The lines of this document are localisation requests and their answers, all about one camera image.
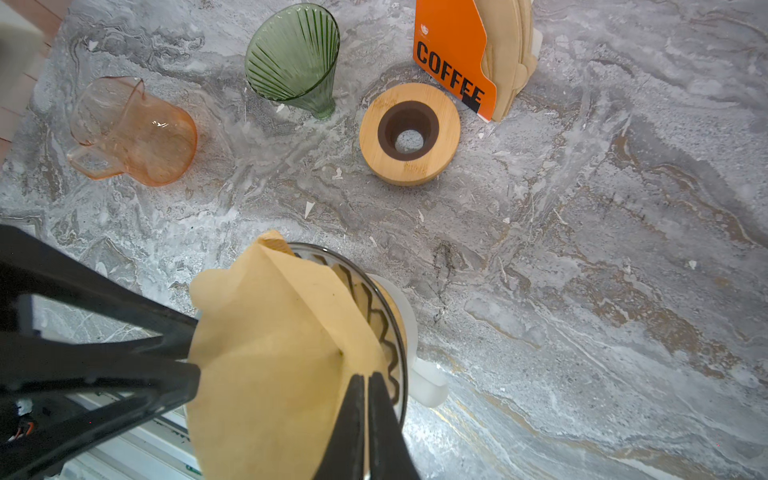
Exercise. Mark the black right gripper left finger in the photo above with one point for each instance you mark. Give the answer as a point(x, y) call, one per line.
point(344, 455)

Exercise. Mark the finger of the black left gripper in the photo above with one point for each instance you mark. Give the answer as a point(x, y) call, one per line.
point(31, 267)
point(39, 369)

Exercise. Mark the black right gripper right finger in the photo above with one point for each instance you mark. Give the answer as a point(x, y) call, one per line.
point(389, 458)

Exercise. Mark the brown paper coffee filter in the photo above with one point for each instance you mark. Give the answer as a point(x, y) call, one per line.
point(278, 340)

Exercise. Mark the clear glass dripper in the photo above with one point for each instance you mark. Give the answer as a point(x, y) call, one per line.
point(378, 313)

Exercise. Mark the orange glass pitcher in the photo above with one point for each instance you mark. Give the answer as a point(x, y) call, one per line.
point(121, 129)

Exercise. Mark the wooden ring dripper stand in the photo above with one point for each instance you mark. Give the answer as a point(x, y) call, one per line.
point(398, 318)

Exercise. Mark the green glass dripper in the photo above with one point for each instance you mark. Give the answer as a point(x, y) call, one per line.
point(292, 57)

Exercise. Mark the brown paper filter stack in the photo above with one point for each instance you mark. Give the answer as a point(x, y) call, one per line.
point(512, 49)

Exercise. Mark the orange coffee filter box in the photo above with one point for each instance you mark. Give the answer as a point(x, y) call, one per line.
point(449, 44)

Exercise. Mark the aluminium rail base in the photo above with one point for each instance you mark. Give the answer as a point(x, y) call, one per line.
point(158, 449)

